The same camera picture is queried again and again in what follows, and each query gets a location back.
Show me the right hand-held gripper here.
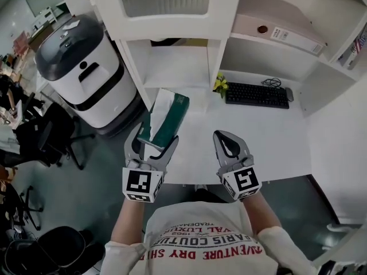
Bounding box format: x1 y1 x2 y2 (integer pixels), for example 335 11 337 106
212 130 263 203

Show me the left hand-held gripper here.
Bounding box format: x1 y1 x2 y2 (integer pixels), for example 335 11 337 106
122 124 180 203

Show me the green pack of tissues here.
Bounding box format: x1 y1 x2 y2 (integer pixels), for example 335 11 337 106
136 88 190 152

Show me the white shelf unit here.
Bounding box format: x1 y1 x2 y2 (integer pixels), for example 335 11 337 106
56 0 367 117

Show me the person's left forearm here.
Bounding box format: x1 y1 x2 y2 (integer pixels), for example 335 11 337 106
111 197 146 245

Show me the person's right forearm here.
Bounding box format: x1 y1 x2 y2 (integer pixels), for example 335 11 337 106
241 194 285 236

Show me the black keyboard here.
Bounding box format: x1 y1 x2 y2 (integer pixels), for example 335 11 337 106
225 81 291 109

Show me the yellow flower plant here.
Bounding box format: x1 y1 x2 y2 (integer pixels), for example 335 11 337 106
212 72 230 100

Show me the white robot with black lid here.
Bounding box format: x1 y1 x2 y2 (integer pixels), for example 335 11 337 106
34 13 139 138

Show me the person's white printed shirt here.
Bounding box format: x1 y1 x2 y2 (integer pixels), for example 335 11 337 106
99 200 318 275

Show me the black office chair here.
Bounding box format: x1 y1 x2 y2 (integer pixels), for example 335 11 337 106
14 101 96 171
5 226 106 275

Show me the black chair base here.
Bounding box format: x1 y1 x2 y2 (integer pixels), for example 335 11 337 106
16 184 44 231

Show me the pink file box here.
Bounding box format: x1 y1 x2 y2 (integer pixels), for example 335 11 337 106
231 0 328 57

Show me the white paper sheet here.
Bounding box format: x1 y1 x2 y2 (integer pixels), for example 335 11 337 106
62 19 80 31

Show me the flag print box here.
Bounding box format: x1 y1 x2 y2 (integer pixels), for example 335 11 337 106
337 29 367 70

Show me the small white cabinet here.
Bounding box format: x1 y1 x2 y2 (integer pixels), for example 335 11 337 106
33 6 57 26

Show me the black coiled cable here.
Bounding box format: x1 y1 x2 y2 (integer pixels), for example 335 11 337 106
260 77 284 89

